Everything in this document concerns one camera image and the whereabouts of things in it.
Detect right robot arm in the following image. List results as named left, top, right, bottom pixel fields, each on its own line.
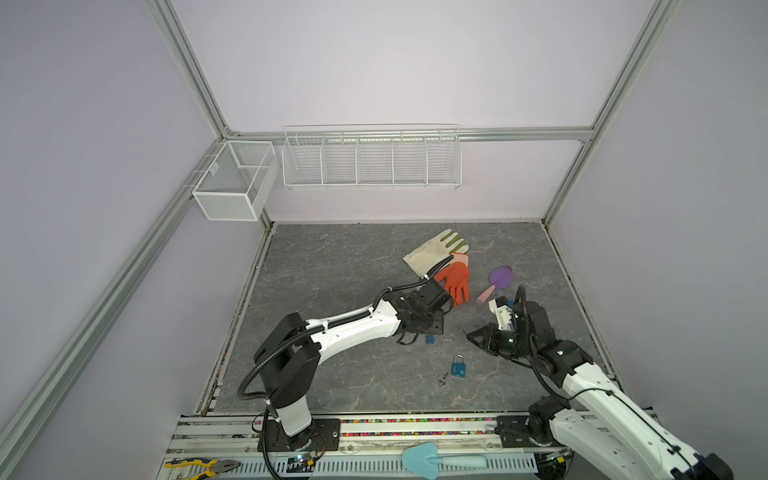
left=466, top=287, right=734, bottom=479

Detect white wire shelf basket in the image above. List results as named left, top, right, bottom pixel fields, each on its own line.
left=282, top=124, right=463, bottom=189

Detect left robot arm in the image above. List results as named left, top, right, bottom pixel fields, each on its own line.
left=236, top=255, right=454, bottom=457

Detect white mesh box basket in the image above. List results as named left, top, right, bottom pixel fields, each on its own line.
left=193, top=140, right=280, bottom=222

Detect teal trowel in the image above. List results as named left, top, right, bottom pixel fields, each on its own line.
left=401, top=443, right=488, bottom=480

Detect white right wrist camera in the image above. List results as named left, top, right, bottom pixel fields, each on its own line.
left=488, top=296, right=515, bottom=331

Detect red rubber glove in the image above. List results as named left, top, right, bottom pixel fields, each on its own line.
left=435, top=252, right=471, bottom=306

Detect yellow handled pliers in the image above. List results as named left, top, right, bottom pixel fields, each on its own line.
left=164, top=458, right=241, bottom=480

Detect purple trowel pink handle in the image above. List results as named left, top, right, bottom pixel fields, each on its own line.
left=476, top=265, right=514, bottom=305

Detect large blue padlock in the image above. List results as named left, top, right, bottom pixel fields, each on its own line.
left=450, top=354, right=467, bottom=378

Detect cream work glove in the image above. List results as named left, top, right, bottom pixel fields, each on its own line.
left=403, top=229, right=470, bottom=277

